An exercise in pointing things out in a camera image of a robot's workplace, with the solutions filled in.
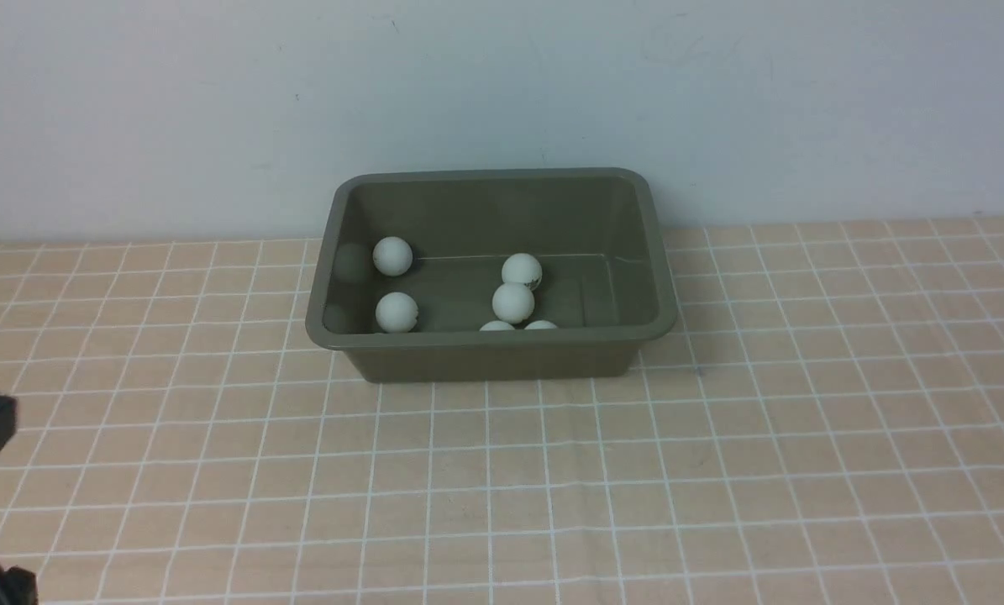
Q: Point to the peach checkered tablecloth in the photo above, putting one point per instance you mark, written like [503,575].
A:
[825,426]

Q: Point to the white ball with logo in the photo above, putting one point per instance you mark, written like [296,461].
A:
[523,269]

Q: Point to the olive green plastic bin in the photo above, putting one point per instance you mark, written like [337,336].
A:
[607,282]

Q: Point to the plain white ball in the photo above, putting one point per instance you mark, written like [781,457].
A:
[513,303]

